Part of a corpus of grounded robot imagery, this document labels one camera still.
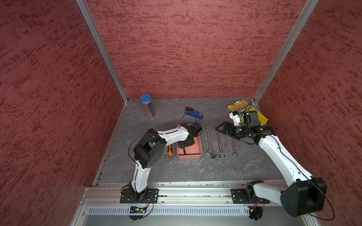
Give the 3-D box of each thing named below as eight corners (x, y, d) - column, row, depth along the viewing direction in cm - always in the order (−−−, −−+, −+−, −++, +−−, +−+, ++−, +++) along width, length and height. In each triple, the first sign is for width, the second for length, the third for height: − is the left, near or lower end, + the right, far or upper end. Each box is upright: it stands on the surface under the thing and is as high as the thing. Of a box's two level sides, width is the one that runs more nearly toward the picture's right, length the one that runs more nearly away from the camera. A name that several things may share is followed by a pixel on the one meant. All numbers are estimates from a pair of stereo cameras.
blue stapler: (184, 112, 115) (184, 109, 111) (187, 109, 117) (187, 106, 114) (200, 121, 109) (200, 117, 106) (203, 117, 111) (203, 114, 108)
